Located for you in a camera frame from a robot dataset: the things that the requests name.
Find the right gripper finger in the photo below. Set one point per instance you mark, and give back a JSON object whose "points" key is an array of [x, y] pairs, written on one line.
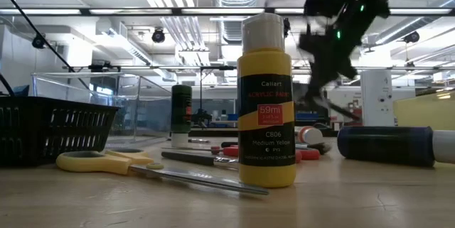
{"points": [[305, 93], [337, 109]]}

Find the orange acrylic paint bottle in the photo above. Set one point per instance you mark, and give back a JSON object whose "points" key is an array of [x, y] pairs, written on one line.
{"points": [[313, 135]]}

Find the yellow acrylic paint bottle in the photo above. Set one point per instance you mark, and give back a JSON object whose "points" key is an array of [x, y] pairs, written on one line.
{"points": [[266, 114]]}

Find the large round-head paintbrush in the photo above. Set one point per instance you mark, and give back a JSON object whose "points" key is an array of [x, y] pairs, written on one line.
{"points": [[316, 148]]}

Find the dark blue acrylic paint bottle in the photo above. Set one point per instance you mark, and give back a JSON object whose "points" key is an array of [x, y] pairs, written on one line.
{"points": [[387, 146]]}

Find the green acrylic paint bottle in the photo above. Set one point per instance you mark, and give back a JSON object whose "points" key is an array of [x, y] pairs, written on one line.
{"points": [[181, 107]]}

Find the white building pillar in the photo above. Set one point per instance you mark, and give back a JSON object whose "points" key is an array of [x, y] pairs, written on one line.
{"points": [[377, 96]]}

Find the translucent yellow plastic bin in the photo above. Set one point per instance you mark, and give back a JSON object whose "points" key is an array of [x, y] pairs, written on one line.
{"points": [[423, 111]]}

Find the background robot workstation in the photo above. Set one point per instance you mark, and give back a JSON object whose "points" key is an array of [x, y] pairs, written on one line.
{"points": [[200, 114]]}

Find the clear plastic bin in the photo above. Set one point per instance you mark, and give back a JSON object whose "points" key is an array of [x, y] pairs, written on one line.
{"points": [[142, 114]]}

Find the black plastic slotted basket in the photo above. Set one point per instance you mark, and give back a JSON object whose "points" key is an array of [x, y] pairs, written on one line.
{"points": [[42, 132]]}

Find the black overhead frame bar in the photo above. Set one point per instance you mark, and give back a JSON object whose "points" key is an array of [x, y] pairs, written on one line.
{"points": [[85, 11]]}

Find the black aluminium table frame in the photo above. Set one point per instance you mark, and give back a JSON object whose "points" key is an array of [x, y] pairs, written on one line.
{"points": [[213, 133]]}

